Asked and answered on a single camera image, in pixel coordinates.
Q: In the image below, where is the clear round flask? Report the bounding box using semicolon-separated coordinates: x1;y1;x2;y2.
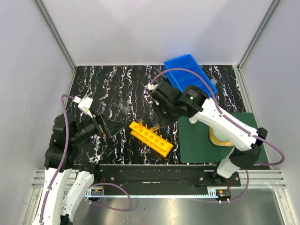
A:
113;101;131;115

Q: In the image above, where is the blue plastic compartment bin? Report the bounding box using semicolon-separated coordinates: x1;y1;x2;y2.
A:
164;54;218;97

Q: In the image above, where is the yellow test tube rack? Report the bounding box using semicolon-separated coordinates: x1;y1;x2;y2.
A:
129;121;173;157

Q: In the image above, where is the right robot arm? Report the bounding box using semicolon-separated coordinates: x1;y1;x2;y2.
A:
148;81;267;186

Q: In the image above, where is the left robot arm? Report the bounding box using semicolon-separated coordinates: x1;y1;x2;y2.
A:
33;109;125;225

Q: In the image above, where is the small clear vial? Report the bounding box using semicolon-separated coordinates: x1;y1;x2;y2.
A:
210;78;218;86

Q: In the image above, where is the green mat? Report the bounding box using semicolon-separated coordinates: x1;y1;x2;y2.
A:
178;112;268;164

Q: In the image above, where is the pale green bowl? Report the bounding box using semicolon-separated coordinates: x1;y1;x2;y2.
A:
212;129;229;142

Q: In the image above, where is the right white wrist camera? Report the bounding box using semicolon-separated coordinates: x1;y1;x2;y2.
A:
147;83;157;90

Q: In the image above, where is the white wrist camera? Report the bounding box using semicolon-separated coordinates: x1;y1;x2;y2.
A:
78;96;93;118
147;83;157;90

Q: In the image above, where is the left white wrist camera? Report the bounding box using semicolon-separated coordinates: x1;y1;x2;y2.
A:
78;96;93;118

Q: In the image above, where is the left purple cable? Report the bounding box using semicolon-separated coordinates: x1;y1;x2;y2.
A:
38;94;133;225

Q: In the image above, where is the purple cable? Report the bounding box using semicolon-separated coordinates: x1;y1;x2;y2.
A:
38;94;133;225
150;67;285;203

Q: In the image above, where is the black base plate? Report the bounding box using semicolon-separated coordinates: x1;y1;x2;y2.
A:
99;165;241;188

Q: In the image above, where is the aluminium frame rail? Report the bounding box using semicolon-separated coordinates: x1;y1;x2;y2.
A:
33;0;77;71

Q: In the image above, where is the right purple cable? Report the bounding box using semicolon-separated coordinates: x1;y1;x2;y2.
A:
150;67;285;203

